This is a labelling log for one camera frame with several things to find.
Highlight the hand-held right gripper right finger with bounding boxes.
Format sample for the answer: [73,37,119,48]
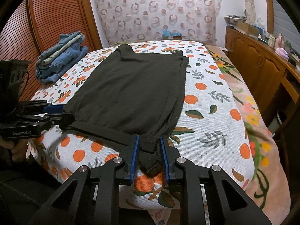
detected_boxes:
[159,136,273,225]

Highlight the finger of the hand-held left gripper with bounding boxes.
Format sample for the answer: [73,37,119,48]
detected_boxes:
[20,100,65,116]
[35,112,76,131]

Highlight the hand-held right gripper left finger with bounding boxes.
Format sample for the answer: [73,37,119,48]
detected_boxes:
[33,135,141,225]

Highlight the black pants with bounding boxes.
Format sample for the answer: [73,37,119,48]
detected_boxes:
[62,44,190,177]

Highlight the person's left hand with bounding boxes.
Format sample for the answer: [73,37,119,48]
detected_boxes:
[10,139,31,160]

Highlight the dark blue denim jeans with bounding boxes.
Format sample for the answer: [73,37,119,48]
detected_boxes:
[35,46,88,83]

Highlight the light blue folded jeans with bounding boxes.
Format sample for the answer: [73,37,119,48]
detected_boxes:
[39,31,81,62]

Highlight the orange fruit print bedsheet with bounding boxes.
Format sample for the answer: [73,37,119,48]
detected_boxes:
[28,40,255,210]

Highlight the wooden louvered wardrobe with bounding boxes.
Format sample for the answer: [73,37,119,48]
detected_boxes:
[0,0,102,104]

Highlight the floral blanket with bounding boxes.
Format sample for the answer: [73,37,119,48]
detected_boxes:
[150,44,291,225]

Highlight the grey trash can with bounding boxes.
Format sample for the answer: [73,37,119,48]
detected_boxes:
[269,110,287,134]

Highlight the cardboard box with blue cloth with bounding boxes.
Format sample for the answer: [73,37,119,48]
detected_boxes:
[162,29,183,40]

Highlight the wooden cabinet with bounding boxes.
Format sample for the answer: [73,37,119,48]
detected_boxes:
[225,26,300,134]

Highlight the circle pattern sheer curtain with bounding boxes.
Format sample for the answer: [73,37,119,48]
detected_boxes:
[92,0,222,46]

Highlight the open cardboard box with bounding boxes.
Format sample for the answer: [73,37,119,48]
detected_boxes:
[237,20,260,37]

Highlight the basket of papers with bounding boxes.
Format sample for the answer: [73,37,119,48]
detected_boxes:
[224,15,248,27]

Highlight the pink tissue pack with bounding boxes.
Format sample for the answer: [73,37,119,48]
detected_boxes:
[275,47,290,60]

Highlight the pink bottle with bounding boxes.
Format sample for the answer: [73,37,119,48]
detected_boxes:
[275,33,285,50]

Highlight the white plastic bag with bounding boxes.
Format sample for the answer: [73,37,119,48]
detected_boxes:
[254,16,265,29]

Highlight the beige side curtain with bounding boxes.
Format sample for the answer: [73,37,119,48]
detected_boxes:
[244,0,258,25]

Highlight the grey window blind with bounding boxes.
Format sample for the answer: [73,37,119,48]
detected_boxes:
[272,0,300,45]

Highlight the wooden window frame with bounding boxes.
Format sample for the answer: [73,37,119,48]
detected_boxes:
[264,0,275,33]

